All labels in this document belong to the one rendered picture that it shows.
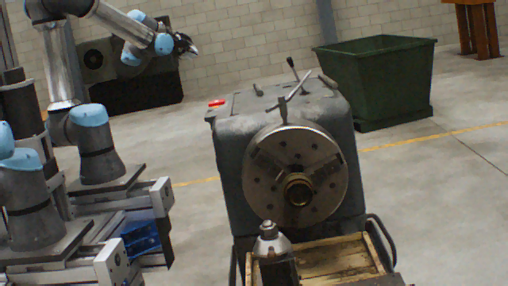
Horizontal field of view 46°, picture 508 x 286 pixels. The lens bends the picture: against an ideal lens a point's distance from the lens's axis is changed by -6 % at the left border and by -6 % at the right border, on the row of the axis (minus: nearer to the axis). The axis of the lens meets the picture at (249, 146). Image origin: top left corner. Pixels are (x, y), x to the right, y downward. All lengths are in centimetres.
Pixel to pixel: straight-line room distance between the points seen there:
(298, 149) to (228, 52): 995
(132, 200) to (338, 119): 68
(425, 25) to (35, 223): 1111
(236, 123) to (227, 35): 975
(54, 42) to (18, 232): 74
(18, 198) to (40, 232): 10
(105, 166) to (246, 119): 47
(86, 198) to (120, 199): 11
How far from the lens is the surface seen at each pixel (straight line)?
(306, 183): 172
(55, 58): 204
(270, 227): 127
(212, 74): 1180
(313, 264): 176
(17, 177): 149
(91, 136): 193
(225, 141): 198
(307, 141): 182
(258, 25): 1171
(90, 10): 197
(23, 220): 152
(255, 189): 186
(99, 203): 197
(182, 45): 236
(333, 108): 199
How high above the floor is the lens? 164
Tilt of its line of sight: 14 degrees down
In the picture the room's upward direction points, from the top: 11 degrees counter-clockwise
